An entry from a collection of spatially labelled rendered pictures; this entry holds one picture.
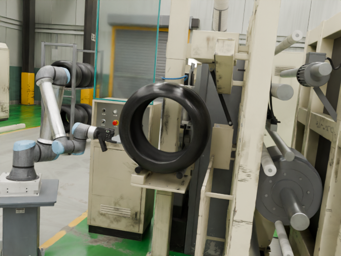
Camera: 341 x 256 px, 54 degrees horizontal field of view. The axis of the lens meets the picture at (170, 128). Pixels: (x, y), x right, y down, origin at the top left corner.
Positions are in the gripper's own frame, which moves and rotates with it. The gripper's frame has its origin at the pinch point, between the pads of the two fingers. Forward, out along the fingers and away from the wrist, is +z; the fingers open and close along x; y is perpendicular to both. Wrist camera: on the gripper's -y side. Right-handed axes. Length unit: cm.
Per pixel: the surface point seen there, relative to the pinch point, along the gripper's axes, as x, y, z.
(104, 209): 64, -82, -25
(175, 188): -5.7, -19.3, 42.7
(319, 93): -24, 60, 109
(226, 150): 21, 8, 70
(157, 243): 28, -80, 34
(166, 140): 28.4, 2.6, 24.8
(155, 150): 15.9, -3.6, 19.8
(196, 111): -12, 34, 45
